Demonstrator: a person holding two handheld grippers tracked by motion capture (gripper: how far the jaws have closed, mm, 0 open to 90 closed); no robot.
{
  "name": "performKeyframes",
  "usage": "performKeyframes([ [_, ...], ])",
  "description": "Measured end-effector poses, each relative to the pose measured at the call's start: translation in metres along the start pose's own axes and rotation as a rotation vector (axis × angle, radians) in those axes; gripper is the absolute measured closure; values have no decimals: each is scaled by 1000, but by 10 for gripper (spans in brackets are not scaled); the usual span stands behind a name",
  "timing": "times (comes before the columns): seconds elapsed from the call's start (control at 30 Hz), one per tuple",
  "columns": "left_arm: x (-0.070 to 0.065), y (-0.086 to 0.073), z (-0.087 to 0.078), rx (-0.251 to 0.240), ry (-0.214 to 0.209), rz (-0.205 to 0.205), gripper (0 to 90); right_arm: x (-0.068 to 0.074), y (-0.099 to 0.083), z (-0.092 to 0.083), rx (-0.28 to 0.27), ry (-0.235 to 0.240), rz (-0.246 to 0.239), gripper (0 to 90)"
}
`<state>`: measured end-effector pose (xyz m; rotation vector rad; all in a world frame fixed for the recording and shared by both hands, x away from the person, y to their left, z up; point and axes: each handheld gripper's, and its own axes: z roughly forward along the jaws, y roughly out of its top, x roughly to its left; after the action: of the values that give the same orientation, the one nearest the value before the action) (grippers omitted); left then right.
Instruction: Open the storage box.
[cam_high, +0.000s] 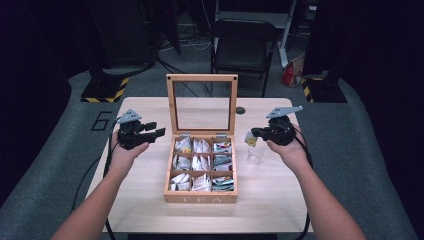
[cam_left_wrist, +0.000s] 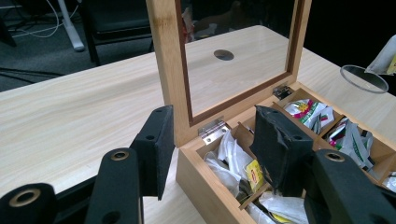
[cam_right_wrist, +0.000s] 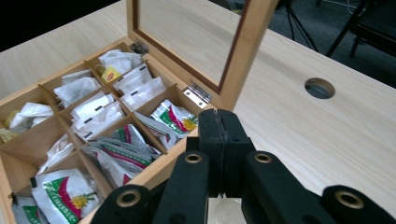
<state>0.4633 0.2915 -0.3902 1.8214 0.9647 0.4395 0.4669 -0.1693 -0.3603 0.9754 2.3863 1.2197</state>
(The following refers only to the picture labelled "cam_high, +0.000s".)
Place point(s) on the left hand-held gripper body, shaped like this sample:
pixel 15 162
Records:
pixel 131 135

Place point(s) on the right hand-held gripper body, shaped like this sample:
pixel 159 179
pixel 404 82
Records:
pixel 281 131

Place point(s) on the yellow tagged tea bag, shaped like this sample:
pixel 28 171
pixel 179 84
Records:
pixel 250 139

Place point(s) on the clear plastic cup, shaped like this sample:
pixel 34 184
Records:
pixel 256 156

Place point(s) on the wooden tea box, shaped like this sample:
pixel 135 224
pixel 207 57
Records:
pixel 200 198

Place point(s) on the person's left hand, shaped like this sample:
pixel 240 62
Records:
pixel 125 158

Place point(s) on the person's right hand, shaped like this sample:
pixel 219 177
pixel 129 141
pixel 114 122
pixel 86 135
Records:
pixel 295 153

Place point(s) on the striped black stand base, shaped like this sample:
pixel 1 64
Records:
pixel 105 91
pixel 325 91

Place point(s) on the sorted tea bags assortment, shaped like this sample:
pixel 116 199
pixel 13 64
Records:
pixel 201 163

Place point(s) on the black folding chair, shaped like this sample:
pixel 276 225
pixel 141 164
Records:
pixel 243 50

